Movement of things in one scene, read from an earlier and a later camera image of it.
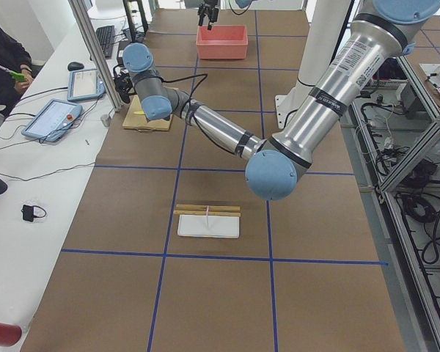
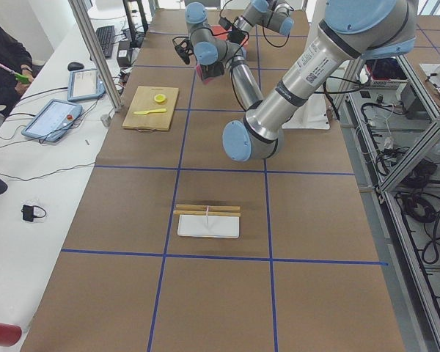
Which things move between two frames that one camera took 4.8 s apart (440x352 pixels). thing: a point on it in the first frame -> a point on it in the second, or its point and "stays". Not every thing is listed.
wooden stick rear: [207, 207] stays
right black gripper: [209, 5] -> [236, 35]
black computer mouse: [75, 65] stays
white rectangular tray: [208, 226] stays
